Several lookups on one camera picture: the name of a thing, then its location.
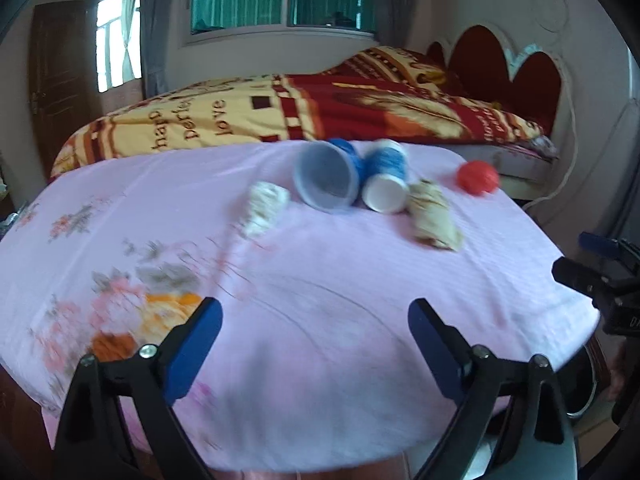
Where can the pink floral tablecloth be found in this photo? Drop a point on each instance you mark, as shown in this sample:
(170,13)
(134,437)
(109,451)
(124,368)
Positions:
(300,285)

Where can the red ball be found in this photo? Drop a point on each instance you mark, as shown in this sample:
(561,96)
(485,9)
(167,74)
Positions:
(477,176)

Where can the brown wooden door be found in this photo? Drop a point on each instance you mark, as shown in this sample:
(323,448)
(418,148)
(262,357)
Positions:
(55,70)

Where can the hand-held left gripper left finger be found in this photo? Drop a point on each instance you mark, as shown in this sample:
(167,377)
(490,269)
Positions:
(195,350)

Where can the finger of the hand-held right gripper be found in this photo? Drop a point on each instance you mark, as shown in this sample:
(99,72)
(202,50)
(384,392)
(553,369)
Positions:
(580,277)
(597,244)

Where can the grey floral mattress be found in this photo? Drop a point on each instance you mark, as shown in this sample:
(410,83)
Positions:
(520,161)

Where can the blue white paper cup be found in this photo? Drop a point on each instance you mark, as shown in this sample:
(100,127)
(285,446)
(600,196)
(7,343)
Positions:
(385,175)

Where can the grey curtain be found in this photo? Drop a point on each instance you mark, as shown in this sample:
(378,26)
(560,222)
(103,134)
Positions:
(395,0)
(152,20)

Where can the beige wrapper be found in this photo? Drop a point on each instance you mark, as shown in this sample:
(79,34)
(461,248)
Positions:
(430,215)

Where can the black bucket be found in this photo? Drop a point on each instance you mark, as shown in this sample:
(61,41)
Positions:
(585,385)

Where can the floral pillow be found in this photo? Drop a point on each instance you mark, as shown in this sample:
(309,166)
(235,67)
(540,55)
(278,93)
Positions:
(545,146)

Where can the white paper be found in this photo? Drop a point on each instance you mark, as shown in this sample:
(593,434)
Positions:
(265,207)

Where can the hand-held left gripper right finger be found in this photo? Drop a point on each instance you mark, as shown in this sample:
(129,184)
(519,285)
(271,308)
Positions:
(435,350)

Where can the red yellow printed blanket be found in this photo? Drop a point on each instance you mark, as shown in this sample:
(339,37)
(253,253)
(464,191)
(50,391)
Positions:
(300,105)

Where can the bright side window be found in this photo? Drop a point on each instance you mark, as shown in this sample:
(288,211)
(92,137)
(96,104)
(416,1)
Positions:
(117,35)

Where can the white red bed frame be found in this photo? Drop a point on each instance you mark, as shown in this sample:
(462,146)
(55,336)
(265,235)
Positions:
(480,55)

